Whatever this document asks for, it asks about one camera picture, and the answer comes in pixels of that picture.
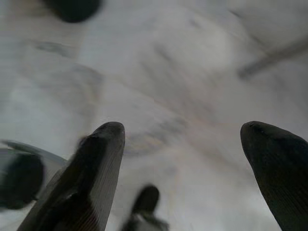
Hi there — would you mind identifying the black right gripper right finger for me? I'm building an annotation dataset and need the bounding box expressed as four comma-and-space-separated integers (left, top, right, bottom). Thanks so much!
240, 120, 308, 231

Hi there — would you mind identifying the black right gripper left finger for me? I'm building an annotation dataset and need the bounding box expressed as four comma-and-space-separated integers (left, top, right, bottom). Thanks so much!
17, 121, 126, 231

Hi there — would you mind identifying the dark round object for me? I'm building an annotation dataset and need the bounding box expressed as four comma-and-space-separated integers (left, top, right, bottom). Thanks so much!
42, 0, 102, 24

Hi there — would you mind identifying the black robot foot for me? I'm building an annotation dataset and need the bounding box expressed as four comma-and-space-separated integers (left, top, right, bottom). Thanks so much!
122, 184, 169, 231

